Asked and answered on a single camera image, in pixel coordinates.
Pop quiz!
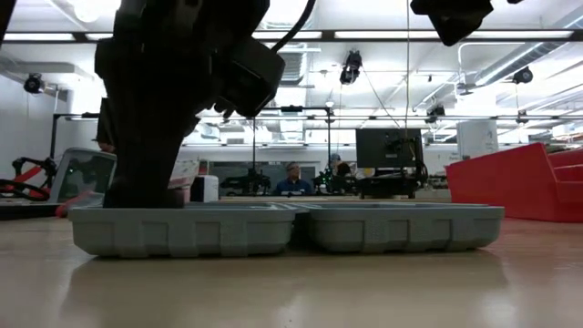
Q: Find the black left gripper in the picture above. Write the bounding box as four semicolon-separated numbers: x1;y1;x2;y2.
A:
93;36;238;210

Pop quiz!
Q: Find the grey plastic tool case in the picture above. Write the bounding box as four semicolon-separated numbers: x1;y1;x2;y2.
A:
67;201;506;259

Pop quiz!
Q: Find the pink flat box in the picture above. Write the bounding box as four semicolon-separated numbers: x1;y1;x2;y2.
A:
167;176;195;204

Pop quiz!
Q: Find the white cylindrical container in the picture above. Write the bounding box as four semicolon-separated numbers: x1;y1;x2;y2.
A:
189;174;220;203

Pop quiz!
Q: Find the black ceiling spot lamp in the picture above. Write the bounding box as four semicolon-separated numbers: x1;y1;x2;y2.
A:
339;48;364;86
425;104;447;124
23;72;46;95
512;66;535;85

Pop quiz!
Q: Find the black metal stand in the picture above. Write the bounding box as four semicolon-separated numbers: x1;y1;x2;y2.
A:
48;111;99;159

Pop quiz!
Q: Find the white column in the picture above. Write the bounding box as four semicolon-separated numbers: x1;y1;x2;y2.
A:
455;118;500;160

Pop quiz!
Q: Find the black monitor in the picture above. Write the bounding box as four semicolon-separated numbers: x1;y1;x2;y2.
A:
355;127;424;169

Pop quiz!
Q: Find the black pole stand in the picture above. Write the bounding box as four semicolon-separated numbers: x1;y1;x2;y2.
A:
278;105;333;183

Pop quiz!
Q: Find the red plastic bin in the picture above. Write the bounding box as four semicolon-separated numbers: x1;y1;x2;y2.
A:
445;141;583;224

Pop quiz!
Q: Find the background robot station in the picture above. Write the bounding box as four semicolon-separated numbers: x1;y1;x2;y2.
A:
312;168;452;200

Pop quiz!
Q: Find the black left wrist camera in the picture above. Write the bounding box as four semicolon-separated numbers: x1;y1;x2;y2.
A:
226;38;287;118

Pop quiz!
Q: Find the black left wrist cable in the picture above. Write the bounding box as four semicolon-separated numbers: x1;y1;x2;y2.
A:
271;0;319;55

